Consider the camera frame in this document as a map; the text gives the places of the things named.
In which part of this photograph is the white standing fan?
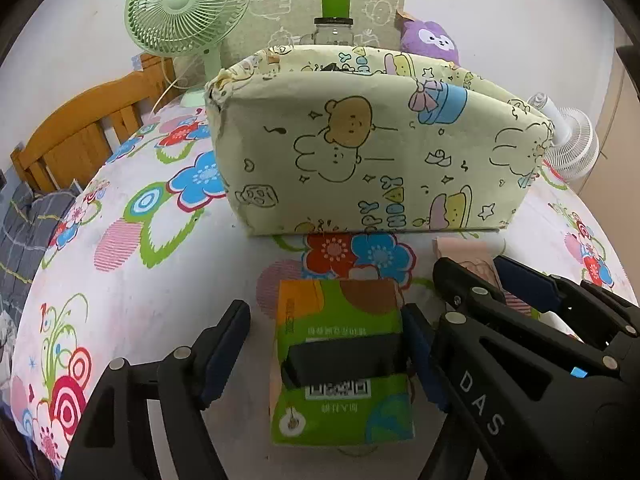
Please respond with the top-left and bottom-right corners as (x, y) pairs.
(528, 92), (600, 182)

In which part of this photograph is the green tissue pack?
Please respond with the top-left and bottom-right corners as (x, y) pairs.
(269, 278), (414, 448)

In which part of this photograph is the yellow cartoon storage box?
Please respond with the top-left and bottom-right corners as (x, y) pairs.
(205, 46), (554, 235)

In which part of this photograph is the green desk fan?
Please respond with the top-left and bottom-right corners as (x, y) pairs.
(124, 0), (250, 80)

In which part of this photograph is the floral tablecloth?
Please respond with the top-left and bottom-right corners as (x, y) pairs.
(8, 94), (632, 476)

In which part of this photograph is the cartoon printed cardboard board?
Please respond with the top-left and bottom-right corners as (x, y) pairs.
(220, 0), (405, 67)

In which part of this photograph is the beige wooden door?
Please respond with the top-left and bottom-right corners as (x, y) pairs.
(578, 52), (639, 292)

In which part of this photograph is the pink tissue pack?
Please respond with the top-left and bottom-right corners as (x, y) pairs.
(434, 237), (539, 318)

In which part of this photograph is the glass mason jar mug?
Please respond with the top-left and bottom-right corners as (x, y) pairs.
(299, 0), (355, 46)

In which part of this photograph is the purple plush bunny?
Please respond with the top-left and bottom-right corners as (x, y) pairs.
(400, 20), (460, 65)

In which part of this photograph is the grey plaid bedding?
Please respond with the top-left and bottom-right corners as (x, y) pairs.
(1, 182), (77, 326)

